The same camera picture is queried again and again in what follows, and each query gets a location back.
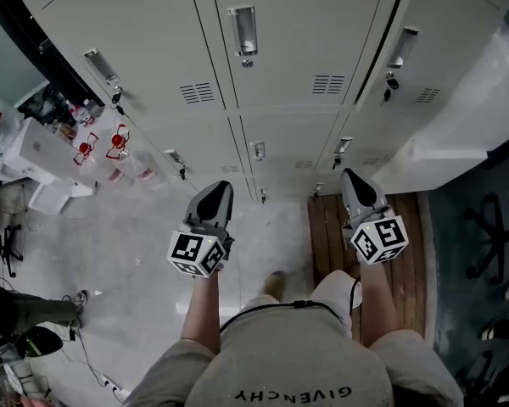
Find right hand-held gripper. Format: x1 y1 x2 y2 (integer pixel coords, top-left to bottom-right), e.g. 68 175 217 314
341 167 410 266

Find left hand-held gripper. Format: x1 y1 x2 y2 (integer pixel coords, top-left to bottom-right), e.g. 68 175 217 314
167 180 236 279

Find grey metal locker cabinet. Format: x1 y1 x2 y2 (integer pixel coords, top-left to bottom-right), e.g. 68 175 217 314
8 0 509 206

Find person's left forearm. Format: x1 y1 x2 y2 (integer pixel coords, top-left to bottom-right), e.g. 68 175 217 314
180 271 222 354

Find person's right forearm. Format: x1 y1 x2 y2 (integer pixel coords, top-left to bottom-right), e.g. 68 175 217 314
358 259 399 348

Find wooden floor platform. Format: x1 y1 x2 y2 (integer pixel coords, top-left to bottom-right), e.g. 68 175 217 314
307 192 430 348

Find person's left beige shoe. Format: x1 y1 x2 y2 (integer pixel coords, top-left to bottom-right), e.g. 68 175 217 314
264 270 288 299

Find person's beige trousers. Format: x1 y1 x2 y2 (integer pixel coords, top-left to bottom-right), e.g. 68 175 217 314
245 269 362 339

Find small black key bunch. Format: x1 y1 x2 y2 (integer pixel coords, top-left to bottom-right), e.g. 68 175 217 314
383 70 400 103

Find person's grey t-shirt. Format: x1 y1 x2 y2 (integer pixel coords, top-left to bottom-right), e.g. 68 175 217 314
122 301 466 407

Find white power strip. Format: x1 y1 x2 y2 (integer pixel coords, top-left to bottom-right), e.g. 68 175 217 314
103 374 131 399

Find black framed window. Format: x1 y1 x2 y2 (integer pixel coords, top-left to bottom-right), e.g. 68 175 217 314
0 0 107 110

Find black oval device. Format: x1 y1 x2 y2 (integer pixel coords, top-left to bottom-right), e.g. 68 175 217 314
15 325 64 359

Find black cable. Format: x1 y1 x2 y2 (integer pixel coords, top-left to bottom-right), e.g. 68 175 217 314
218 276 363 339

